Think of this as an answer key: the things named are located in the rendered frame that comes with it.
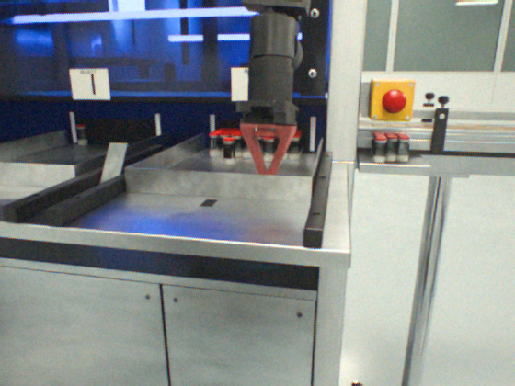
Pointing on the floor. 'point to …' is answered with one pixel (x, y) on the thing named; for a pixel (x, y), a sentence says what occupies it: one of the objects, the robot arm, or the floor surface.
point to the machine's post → (326, 328)
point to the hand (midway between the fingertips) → (267, 175)
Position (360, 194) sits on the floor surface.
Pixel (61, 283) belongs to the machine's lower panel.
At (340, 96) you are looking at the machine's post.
